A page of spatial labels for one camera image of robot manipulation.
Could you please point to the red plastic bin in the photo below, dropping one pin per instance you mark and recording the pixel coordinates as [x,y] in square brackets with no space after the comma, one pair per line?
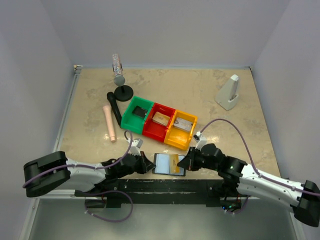
[153,130]

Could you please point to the yellow plastic bin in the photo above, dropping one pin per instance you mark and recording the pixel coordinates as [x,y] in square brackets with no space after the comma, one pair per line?
[177,137]

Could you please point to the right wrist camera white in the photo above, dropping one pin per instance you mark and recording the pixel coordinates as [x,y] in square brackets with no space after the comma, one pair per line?
[200,140]

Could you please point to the glitter tube on black stand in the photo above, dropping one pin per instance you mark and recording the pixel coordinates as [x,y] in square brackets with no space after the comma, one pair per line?
[123,92]

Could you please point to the gold VIP card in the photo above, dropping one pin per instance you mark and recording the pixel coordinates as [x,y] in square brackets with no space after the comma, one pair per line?
[173,164]

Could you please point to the gold cards in red bin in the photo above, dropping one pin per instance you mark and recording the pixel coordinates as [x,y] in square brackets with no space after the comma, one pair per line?
[161,118]

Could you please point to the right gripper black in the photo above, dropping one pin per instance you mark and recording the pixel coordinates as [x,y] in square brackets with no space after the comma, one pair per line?
[191,159]

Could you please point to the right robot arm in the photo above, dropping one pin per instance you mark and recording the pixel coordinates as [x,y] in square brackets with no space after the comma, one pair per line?
[239,177]

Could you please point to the silver cards in yellow bin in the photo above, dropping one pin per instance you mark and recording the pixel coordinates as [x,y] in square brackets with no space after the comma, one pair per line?
[183,124]

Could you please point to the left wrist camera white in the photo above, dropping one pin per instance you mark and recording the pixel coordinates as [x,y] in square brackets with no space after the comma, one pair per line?
[135,146]

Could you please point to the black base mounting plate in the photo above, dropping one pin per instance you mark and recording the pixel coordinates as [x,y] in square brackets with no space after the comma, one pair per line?
[206,192]

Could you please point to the green plastic bin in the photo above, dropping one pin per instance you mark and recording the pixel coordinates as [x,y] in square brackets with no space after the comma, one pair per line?
[134,123]

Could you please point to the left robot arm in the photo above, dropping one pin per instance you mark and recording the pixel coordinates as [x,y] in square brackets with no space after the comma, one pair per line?
[55,171]

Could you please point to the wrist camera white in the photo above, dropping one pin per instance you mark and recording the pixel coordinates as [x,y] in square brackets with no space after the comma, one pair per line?
[135,146]
[200,140]

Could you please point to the pink cylinder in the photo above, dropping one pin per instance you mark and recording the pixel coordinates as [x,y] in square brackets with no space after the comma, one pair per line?
[109,122]

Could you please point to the white wedge stand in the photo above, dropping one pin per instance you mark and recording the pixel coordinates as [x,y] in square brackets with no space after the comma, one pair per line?
[227,97]

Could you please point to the black leather card holder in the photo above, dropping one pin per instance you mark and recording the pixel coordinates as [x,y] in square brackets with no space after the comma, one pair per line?
[162,166]

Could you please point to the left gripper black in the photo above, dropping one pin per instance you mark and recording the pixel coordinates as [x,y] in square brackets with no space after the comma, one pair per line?
[142,163]

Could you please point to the black bin handle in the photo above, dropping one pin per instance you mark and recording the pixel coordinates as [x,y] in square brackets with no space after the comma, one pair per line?
[112,100]

